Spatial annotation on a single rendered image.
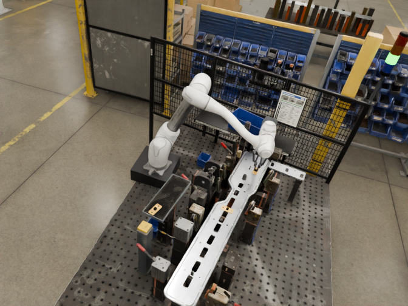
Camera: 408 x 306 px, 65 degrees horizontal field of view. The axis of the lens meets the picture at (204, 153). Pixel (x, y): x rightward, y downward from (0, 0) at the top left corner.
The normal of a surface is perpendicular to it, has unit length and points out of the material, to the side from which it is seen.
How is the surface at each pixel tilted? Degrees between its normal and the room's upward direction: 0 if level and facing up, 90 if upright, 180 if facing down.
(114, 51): 89
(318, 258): 0
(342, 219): 0
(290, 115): 90
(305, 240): 0
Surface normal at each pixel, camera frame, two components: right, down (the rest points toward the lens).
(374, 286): 0.12, -0.75
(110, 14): -0.31, 0.61
